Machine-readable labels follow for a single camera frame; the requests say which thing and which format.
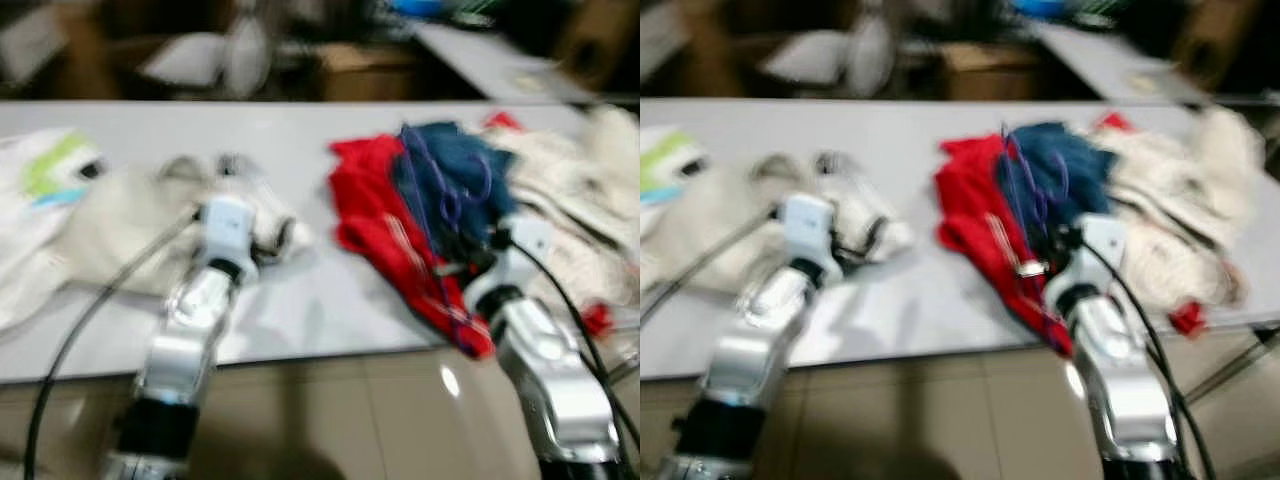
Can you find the purple plastic hanger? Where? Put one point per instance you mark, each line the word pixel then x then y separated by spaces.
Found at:
pixel 1035 205
pixel 440 205

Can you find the red cloth garment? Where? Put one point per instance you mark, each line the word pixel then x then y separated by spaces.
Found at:
pixel 970 215
pixel 370 220

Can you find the blue denim garment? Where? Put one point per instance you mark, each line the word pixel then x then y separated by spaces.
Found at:
pixel 1070 160
pixel 455 160

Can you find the cream cloth garment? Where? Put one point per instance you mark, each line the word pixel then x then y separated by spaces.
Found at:
pixel 1180 200
pixel 570 200
pixel 130 220
pixel 730 215

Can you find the white standing fan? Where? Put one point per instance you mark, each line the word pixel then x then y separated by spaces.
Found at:
pixel 248 55
pixel 872 55

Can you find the brown cardboard box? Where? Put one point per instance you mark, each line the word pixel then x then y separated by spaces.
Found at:
pixel 985 72
pixel 370 72

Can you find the white side table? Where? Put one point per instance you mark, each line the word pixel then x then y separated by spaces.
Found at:
pixel 490 60
pixel 1110 62

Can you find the white garment with green print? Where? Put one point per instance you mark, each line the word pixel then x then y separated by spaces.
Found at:
pixel 665 160
pixel 30 230

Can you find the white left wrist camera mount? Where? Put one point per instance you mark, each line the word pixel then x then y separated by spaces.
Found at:
pixel 810 225
pixel 228 228

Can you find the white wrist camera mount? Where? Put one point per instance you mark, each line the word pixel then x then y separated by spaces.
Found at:
pixel 228 228
pixel 810 225
pixel 528 245
pixel 1105 245

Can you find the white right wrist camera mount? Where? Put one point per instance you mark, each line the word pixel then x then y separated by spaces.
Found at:
pixel 528 245
pixel 1105 245

